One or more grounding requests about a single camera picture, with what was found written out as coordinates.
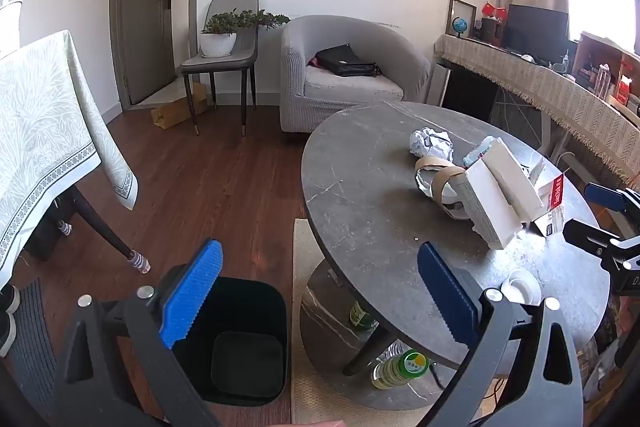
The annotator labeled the grey armchair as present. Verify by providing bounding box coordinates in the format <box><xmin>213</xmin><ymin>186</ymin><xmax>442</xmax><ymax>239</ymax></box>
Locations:
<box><xmin>279</xmin><ymin>15</ymin><xmax>432</xmax><ymax>134</ymax></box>

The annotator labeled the blue white tissue packet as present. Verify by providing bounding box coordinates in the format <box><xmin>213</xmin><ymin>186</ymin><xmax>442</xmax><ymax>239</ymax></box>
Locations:
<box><xmin>462</xmin><ymin>136</ymin><xmax>498</xmax><ymax>168</ymax></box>

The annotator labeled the wooden bookshelf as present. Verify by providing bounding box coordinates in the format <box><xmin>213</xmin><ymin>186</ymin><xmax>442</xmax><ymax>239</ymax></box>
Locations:
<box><xmin>571</xmin><ymin>32</ymin><xmax>640</xmax><ymax>108</ymax></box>

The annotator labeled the grey door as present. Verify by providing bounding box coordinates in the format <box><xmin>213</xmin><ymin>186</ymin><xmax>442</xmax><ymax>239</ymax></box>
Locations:
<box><xmin>110</xmin><ymin>0</ymin><xmax>180</xmax><ymax>108</ymax></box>

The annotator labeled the white flat box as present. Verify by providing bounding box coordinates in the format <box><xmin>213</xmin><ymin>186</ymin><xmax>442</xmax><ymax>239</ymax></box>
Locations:
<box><xmin>459</xmin><ymin>159</ymin><xmax>526</xmax><ymax>251</ymax></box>
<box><xmin>481</xmin><ymin>141</ymin><xmax>546</xmax><ymax>224</ymax></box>

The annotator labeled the brown wooden speaker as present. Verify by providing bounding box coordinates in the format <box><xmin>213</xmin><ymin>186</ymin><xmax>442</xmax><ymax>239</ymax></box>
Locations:
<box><xmin>480</xmin><ymin>17</ymin><xmax>505</xmax><ymax>46</ymax></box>

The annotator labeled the patterned white tablecloth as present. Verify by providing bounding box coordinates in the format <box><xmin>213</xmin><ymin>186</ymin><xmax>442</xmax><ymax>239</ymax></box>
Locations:
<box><xmin>0</xmin><ymin>29</ymin><xmax>140</xmax><ymax>290</ymax></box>

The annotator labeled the potted plant white pot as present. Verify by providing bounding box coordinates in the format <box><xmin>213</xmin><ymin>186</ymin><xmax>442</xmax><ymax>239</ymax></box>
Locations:
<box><xmin>200</xmin><ymin>8</ymin><xmax>291</xmax><ymax>58</ymax></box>

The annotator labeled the round grey marble table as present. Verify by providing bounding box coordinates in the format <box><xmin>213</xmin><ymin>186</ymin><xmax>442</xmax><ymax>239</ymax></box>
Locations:
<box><xmin>300</xmin><ymin>101</ymin><xmax>626</xmax><ymax>410</ymax></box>

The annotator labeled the green label plastic bottle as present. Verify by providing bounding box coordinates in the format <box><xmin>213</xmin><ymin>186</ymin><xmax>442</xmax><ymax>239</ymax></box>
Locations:
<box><xmin>370</xmin><ymin>349</ymin><xmax>432</xmax><ymax>390</ymax></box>

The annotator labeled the cardboard box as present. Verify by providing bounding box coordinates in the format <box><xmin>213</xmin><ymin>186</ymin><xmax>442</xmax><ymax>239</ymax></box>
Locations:
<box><xmin>151</xmin><ymin>82</ymin><xmax>208</xmax><ymax>129</ymax></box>

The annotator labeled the green glass bottle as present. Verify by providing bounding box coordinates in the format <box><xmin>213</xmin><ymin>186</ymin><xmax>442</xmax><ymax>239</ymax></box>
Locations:
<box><xmin>349</xmin><ymin>301</ymin><xmax>381</xmax><ymax>333</ymax></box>

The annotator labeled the beige rug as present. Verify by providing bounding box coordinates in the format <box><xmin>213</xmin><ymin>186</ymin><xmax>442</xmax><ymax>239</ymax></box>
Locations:
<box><xmin>291</xmin><ymin>218</ymin><xmax>501</xmax><ymax>427</ymax></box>

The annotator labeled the dark ribbed mat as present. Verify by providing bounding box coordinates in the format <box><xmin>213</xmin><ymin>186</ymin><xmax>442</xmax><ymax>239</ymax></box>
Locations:
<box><xmin>7</xmin><ymin>278</ymin><xmax>58</xmax><ymax>410</ymax></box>

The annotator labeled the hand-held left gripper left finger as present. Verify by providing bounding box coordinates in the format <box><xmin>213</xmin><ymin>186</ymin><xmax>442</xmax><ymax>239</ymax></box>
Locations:
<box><xmin>50</xmin><ymin>238</ymin><xmax>226</xmax><ymax>427</ymax></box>

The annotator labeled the black table leg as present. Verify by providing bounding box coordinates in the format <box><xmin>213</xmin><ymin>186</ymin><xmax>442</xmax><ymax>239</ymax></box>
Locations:
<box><xmin>70</xmin><ymin>184</ymin><xmax>153</xmax><ymax>277</ymax></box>

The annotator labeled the wooden picture frame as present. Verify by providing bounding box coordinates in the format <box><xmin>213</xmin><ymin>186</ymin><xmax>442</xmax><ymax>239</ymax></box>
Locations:
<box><xmin>446</xmin><ymin>0</ymin><xmax>477</xmax><ymax>38</ymax></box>

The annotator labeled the black cabinet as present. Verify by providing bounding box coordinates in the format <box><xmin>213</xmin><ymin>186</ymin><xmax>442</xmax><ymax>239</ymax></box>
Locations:
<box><xmin>442</xmin><ymin>66</ymin><xmax>501</xmax><ymax>124</ymax></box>

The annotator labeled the black monitor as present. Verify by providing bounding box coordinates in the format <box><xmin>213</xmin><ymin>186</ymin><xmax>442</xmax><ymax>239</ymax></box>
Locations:
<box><xmin>504</xmin><ymin>4</ymin><xmax>571</xmax><ymax>55</ymax></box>

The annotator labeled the black bag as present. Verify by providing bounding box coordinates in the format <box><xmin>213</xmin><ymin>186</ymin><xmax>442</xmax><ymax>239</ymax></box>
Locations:
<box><xmin>314</xmin><ymin>44</ymin><xmax>382</xmax><ymax>78</ymax></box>

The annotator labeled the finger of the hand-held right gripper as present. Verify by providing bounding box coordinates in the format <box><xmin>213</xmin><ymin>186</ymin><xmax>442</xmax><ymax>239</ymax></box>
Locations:
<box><xmin>562</xmin><ymin>219</ymin><xmax>640</xmax><ymax>273</ymax></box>
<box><xmin>584</xmin><ymin>182</ymin><xmax>640</xmax><ymax>215</ymax></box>

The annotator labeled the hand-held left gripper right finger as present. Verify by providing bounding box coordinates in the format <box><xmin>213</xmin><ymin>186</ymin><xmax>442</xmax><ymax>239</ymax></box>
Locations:
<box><xmin>417</xmin><ymin>241</ymin><xmax>586</xmax><ymax>427</ymax></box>

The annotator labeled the black trash bin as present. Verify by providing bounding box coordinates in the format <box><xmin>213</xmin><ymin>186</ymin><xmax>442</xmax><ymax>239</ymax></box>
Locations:
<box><xmin>170</xmin><ymin>276</ymin><xmax>289</xmax><ymax>408</ymax></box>

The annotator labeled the red white small carton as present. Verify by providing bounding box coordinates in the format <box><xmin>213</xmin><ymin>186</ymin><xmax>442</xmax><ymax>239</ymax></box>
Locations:
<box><xmin>532</xmin><ymin>173</ymin><xmax>568</xmax><ymax>238</ymax></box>

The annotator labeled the desk with beige fringed cloth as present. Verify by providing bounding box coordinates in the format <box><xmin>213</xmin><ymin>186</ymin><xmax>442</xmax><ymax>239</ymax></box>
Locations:
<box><xmin>432</xmin><ymin>34</ymin><xmax>640</xmax><ymax>190</ymax></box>

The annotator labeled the grey dining chair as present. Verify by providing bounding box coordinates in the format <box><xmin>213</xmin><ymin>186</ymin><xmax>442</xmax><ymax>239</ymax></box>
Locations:
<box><xmin>180</xmin><ymin>0</ymin><xmax>261</xmax><ymax>136</ymax></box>

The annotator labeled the cardboard tape roll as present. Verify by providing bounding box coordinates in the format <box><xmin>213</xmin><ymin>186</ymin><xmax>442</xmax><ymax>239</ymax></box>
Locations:
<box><xmin>415</xmin><ymin>156</ymin><xmax>453</xmax><ymax>182</ymax></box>
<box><xmin>429</xmin><ymin>166</ymin><xmax>473</xmax><ymax>220</ymax></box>

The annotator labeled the black shoe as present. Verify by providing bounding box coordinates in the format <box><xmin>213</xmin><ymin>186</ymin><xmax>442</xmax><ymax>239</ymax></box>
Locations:
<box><xmin>0</xmin><ymin>311</ymin><xmax>18</xmax><ymax>358</ymax></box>
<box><xmin>0</xmin><ymin>284</ymin><xmax>22</xmax><ymax>315</ymax></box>

